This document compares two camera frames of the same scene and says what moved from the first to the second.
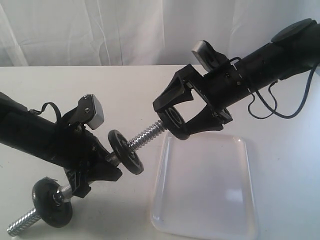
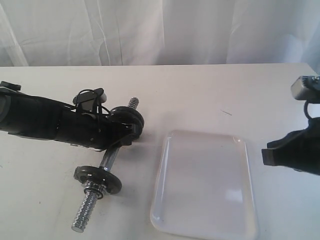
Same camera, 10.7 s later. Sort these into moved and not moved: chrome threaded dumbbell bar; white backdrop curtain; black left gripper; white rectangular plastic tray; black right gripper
Moved: black right gripper; black left gripper; chrome threaded dumbbell bar
Not moved: white rectangular plastic tray; white backdrop curtain
